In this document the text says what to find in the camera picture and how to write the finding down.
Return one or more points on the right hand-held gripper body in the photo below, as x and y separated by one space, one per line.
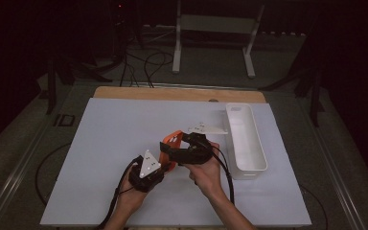
198 155

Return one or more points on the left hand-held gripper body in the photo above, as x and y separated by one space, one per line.
149 164

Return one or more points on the orange phone case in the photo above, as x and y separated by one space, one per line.
174 137

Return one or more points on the person's right hand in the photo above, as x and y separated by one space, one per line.
209 177

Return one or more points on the person's left hand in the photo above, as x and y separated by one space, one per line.
132 198

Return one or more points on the wooden table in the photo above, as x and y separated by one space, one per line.
172 94

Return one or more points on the white oblong plastic bin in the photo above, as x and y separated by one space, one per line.
246 140

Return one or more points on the white table board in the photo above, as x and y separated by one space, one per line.
108 134

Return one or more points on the black tripod stand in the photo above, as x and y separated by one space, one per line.
314 96
51 89

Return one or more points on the dark power strip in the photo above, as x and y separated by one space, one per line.
282 33

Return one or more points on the white metal stand frame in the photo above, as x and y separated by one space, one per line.
177 48

